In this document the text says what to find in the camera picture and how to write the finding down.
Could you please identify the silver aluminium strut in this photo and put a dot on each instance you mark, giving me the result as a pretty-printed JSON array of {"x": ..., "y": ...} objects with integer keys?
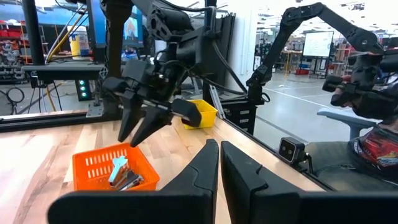
[{"x": 216, "y": 101}]

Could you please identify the black ribbed panel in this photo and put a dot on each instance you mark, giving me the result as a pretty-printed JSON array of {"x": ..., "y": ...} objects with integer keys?
[{"x": 227, "y": 28}]

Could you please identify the grey chair armrest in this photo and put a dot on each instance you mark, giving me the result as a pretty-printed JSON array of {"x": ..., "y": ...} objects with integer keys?
[{"x": 342, "y": 115}]

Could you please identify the black drawer cabinet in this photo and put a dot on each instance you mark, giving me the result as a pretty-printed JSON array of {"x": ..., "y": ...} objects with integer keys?
[{"x": 242, "y": 116}]

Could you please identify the black stapler remover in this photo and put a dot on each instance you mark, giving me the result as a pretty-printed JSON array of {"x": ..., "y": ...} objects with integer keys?
[{"x": 132, "y": 182}]

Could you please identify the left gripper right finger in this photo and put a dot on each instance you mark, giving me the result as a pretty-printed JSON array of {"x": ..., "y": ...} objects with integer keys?
[{"x": 248, "y": 199}]

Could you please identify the person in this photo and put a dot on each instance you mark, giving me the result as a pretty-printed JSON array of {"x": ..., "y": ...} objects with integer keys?
[{"x": 373, "y": 155}]

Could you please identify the black stand pole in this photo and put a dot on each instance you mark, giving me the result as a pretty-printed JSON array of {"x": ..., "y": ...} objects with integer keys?
[{"x": 32, "y": 37}]

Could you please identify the small black camera box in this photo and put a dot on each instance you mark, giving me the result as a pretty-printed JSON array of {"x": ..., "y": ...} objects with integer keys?
[{"x": 290, "y": 150}]

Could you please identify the yellow and white canister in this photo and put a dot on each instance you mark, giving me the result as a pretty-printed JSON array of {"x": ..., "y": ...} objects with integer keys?
[{"x": 77, "y": 43}]

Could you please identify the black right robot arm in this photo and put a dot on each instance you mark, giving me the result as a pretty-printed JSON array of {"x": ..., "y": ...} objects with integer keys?
[{"x": 118, "y": 40}]

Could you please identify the black stand platform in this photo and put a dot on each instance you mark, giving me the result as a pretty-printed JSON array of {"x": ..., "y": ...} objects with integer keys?
[{"x": 62, "y": 71}]

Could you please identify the teal stapler remover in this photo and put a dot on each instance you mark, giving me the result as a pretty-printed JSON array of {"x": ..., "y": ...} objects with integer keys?
[{"x": 118, "y": 168}]

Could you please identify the black rig upright post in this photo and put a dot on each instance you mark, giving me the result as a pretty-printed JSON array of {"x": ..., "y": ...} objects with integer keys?
[{"x": 210, "y": 3}]

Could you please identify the monitor with blue screen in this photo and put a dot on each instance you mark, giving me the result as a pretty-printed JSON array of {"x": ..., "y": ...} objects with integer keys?
[{"x": 132, "y": 29}]

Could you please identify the person's forearm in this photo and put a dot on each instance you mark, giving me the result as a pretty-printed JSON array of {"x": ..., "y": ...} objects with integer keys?
[{"x": 373, "y": 105}]

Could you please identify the shelf with red bins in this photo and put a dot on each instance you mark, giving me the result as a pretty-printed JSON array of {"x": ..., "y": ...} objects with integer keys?
[{"x": 9, "y": 62}]

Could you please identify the grey metal mounting plate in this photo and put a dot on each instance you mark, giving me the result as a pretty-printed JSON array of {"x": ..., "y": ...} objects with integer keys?
[{"x": 94, "y": 110}]

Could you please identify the black box with green lights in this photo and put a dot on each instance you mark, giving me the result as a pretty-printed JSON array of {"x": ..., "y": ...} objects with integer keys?
[{"x": 82, "y": 88}]

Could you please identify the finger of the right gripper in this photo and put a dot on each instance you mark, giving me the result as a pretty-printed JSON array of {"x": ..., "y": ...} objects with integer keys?
[
  {"x": 130, "y": 112},
  {"x": 152, "y": 124}
]

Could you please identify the white presentation board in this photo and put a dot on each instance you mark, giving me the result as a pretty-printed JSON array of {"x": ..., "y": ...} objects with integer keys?
[{"x": 317, "y": 43}]

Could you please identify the yellow plastic basket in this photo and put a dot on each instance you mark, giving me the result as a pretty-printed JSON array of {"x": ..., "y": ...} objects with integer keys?
[{"x": 208, "y": 115}]

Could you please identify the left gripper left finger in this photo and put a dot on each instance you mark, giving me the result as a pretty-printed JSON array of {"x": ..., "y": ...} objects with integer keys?
[{"x": 174, "y": 205}]

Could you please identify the orange plastic basket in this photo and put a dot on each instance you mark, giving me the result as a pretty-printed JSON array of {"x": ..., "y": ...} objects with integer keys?
[{"x": 93, "y": 184}]

